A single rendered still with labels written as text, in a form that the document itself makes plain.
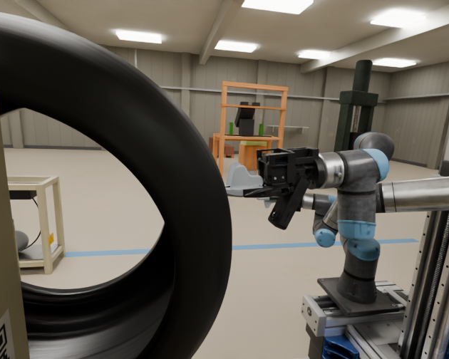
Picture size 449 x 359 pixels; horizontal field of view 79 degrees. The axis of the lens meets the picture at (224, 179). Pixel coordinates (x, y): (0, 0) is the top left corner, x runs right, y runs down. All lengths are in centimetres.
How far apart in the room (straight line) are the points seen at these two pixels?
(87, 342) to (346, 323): 94
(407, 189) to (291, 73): 1135
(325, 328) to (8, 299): 114
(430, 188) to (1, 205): 74
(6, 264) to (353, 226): 57
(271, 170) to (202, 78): 1058
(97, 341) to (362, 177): 64
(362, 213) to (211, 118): 1049
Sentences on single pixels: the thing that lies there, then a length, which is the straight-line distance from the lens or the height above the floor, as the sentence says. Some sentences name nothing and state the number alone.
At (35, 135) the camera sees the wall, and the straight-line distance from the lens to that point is 1193.
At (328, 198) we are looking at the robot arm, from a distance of 128.
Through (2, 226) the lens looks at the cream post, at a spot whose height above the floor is 131.
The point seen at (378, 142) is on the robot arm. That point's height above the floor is 133.
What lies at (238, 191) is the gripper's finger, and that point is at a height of 126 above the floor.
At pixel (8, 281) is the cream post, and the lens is 25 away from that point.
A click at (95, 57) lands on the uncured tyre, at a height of 145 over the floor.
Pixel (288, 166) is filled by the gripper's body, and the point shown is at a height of 131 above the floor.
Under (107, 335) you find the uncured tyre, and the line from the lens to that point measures 72.
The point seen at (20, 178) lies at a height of 78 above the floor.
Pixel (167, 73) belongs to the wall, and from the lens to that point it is 1101.
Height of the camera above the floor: 139
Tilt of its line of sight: 13 degrees down
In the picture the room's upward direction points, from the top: 3 degrees clockwise
